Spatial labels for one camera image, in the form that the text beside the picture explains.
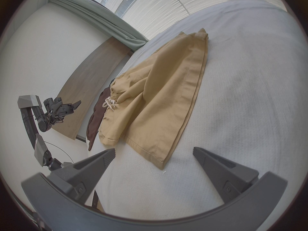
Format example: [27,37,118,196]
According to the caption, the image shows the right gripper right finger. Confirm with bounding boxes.
[193,147,259,204]

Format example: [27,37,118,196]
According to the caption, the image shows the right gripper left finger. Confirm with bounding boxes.
[49,149,116,204]

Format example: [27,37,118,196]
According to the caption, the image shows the tan shorts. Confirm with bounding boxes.
[98,28,209,170]

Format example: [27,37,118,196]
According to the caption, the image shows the bed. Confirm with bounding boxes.
[52,0,307,219]

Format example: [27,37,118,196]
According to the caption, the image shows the brown garment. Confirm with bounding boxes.
[87,80,113,151]

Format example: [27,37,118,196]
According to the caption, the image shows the grey-green curtain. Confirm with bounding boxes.
[49,0,149,52]

